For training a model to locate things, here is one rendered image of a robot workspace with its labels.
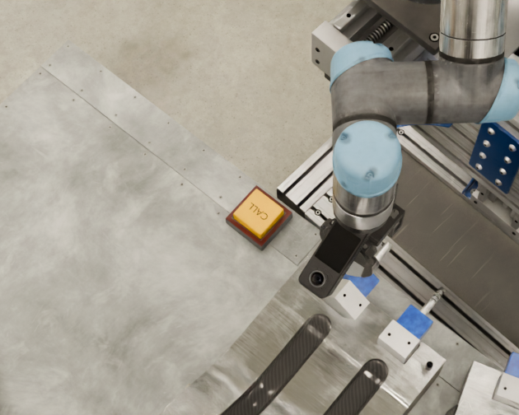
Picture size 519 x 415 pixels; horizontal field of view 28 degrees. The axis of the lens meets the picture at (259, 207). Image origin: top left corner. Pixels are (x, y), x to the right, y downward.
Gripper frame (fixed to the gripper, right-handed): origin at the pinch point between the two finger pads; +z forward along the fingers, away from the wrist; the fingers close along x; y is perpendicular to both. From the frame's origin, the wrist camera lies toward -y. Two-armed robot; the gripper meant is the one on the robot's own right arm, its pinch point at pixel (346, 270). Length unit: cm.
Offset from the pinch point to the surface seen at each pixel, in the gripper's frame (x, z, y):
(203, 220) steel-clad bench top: 28.1, 20.9, -1.9
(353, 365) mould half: -7.6, 12.2, -7.2
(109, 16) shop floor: 117, 101, 47
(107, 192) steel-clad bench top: 44.1, 20.9, -8.4
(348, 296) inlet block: -1.2, 8.0, -0.4
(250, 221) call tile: 20.6, 17.2, 1.9
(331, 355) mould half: -4.3, 12.2, -8.1
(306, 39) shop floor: 70, 101, 75
